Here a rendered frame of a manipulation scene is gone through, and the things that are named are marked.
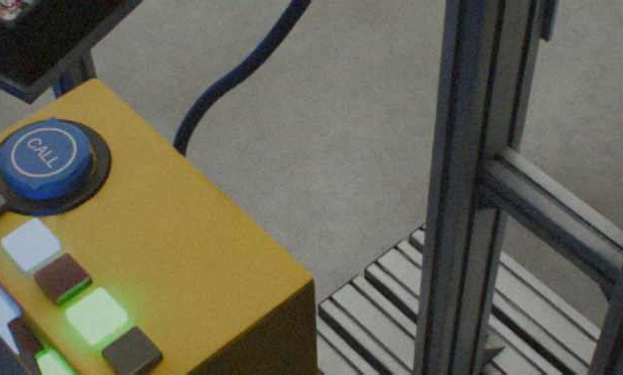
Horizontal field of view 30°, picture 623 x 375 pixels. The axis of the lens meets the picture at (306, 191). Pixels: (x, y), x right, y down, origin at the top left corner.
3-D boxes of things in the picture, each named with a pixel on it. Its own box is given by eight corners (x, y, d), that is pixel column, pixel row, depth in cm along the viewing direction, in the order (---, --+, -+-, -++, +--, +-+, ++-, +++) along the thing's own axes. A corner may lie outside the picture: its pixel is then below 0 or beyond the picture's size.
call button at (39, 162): (113, 176, 51) (107, 151, 50) (38, 224, 50) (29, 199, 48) (63, 127, 53) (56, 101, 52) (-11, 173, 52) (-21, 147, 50)
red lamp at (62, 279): (94, 284, 47) (92, 276, 47) (58, 309, 46) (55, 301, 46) (69, 258, 48) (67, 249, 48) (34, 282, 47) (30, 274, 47)
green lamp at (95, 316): (129, 320, 46) (127, 312, 45) (92, 347, 45) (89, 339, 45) (103, 293, 47) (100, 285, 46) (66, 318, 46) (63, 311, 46)
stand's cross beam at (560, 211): (648, 280, 110) (657, 255, 107) (621, 303, 109) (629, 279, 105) (502, 169, 119) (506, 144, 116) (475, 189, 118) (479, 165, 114)
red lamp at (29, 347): (60, 384, 49) (46, 347, 47) (48, 392, 49) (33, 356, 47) (32, 351, 50) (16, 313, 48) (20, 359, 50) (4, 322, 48)
